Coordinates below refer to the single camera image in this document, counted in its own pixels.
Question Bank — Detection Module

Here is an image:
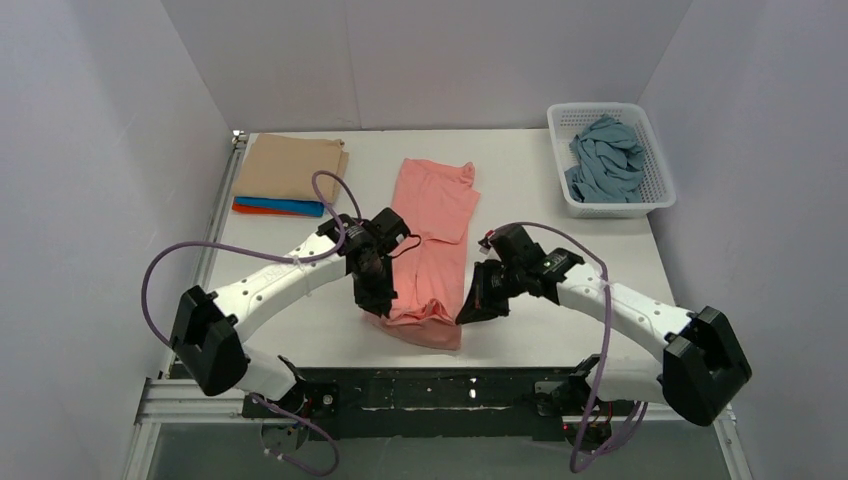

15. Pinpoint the pink t-shirt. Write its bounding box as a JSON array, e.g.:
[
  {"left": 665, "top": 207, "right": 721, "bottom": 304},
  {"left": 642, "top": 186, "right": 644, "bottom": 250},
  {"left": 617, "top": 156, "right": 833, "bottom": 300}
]
[{"left": 365, "top": 159, "right": 480, "bottom": 351}]

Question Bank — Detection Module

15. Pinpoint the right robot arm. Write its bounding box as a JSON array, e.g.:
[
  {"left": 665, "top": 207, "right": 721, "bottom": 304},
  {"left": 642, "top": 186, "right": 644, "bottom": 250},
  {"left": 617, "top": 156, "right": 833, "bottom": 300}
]
[{"left": 456, "top": 248, "right": 752, "bottom": 426}]

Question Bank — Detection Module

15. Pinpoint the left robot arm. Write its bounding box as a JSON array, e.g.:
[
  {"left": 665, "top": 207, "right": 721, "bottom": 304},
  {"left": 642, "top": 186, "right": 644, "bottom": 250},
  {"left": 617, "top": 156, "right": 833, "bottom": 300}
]
[{"left": 169, "top": 220, "right": 411, "bottom": 402}]

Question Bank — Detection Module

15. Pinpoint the blue folded t-shirt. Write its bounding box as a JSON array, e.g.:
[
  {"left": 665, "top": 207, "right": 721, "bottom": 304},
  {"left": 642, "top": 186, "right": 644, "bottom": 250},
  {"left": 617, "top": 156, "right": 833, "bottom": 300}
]
[{"left": 232, "top": 196, "right": 325, "bottom": 218}]

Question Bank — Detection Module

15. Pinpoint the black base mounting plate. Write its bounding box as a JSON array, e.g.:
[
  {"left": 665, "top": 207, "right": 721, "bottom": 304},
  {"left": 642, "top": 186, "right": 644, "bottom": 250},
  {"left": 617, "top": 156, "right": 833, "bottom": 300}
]
[{"left": 241, "top": 367, "right": 637, "bottom": 442}]

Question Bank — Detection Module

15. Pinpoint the tan folded t-shirt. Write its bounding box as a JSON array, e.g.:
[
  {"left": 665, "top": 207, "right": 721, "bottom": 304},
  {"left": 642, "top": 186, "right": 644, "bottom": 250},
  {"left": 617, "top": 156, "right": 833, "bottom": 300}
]
[{"left": 232, "top": 133, "right": 348, "bottom": 202}]

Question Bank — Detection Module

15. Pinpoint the teal crumpled t-shirt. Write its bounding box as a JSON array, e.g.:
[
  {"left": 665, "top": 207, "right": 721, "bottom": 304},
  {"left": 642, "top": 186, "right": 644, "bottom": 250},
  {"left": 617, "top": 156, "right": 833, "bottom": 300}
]
[{"left": 564, "top": 115, "right": 645, "bottom": 204}]

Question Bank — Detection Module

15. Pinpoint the orange folded t-shirt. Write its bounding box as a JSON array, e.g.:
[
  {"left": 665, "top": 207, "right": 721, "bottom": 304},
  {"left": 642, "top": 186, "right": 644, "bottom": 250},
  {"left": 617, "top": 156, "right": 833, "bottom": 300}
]
[{"left": 231, "top": 203, "right": 301, "bottom": 216}]

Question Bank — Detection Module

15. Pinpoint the white plastic basket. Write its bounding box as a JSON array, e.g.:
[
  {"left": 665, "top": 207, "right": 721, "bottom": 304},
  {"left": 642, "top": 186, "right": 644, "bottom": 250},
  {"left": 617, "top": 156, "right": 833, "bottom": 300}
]
[{"left": 547, "top": 102, "right": 676, "bottom": 218}]

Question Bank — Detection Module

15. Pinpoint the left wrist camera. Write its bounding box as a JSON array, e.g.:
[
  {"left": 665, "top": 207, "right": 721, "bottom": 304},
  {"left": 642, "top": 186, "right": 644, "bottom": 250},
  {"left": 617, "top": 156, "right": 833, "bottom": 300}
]
[{"left": 316, "top": 208, "right": 421, "bottom": 259}]

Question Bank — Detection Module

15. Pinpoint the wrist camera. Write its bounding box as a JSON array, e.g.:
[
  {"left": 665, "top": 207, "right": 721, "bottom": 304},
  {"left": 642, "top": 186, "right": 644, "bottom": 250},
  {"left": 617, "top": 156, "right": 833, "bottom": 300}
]
[
  {"left": 478, "top": 225, "right": 585, "bottom": 273},
  {"left": 316, "top": 208, "right": 421, "bottom": 259}
]

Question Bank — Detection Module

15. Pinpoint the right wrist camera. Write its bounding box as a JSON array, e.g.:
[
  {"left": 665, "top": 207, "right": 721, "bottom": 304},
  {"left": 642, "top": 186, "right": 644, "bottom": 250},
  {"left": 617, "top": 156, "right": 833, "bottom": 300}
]
[{"left": 478, "top": 225, "right": 585, "bottom": 273}]

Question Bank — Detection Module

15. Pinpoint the aluminium frame rail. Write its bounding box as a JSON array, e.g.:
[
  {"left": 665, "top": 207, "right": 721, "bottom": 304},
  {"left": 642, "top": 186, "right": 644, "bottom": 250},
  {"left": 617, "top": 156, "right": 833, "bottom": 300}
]
[{"left": 133, "top": 379, "right": 752, "bottom": 479}]

